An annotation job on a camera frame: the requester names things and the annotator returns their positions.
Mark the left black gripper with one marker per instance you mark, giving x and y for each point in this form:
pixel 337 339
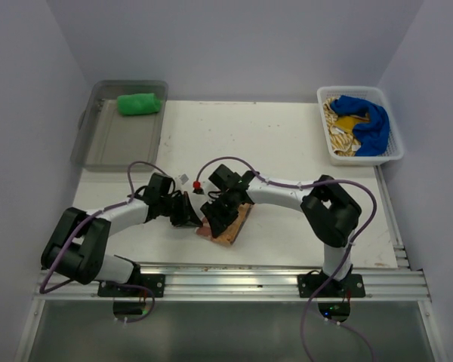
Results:
pixel 186 216

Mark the yellow striped cloth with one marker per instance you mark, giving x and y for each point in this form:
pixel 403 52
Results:
pixel 340 130

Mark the aluminium mounting rail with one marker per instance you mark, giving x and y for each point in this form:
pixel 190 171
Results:
pixel 228 283

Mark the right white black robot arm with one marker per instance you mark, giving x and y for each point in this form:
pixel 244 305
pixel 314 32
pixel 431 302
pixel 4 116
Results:
pixel 332 213

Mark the green microfiber towel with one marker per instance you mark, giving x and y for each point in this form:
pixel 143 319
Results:
pixel 138 104

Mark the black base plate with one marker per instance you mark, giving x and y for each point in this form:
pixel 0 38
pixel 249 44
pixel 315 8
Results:
pixel 351 286
pixel 141 285

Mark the clear grey plastic bin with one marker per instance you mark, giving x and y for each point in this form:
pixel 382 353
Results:
pixel 108 141

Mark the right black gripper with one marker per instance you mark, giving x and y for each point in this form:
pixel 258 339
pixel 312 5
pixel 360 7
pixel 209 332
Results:
pixel 218 221

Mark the printed patterned towel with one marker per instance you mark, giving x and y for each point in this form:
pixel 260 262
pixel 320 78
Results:
pixel 229 236

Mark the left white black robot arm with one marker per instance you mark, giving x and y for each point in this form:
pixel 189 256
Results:
pixel 77 246

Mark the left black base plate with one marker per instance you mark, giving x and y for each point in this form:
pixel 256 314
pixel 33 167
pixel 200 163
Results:
pixel 141 285

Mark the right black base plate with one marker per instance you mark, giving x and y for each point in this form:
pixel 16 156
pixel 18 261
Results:
pixel 351 286

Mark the blue cloth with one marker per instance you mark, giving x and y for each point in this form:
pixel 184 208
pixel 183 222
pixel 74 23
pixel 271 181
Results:
pixel 374 134

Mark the white perforated plastic basket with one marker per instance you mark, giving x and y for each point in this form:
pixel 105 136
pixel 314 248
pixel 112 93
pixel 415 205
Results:
pixel 395 149

